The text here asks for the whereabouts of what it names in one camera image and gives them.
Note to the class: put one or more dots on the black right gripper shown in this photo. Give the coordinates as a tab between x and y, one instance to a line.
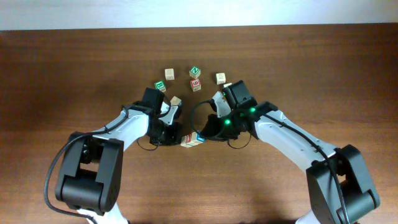
214	127

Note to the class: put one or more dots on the wooden block red U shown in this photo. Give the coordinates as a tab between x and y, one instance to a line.
192	140

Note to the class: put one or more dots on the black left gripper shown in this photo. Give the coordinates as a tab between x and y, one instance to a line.
175	135

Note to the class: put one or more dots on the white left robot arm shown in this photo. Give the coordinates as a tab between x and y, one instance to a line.
89	179

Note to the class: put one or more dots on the wooden block green V Z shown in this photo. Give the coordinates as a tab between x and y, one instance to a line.
184	140

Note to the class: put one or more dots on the plain wooden picture block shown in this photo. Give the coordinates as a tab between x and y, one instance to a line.
220	78

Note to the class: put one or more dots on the wooden block blue L 2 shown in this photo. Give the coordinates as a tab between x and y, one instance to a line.
199	137

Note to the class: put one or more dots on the wooden block number 4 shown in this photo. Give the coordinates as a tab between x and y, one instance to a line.
226	85

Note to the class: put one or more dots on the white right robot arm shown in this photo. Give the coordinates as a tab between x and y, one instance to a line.
340	186

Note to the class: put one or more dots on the wooden block green B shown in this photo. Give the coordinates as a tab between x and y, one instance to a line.
160	85

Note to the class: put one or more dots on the wooden block green N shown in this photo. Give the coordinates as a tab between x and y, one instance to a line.
194	72

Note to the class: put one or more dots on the wooden block red E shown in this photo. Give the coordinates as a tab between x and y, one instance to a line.
169	74

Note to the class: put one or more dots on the wooden block blue 5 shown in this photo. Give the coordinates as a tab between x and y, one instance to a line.
175	101

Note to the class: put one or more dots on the wooden block red 9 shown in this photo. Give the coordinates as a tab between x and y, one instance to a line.
195	84

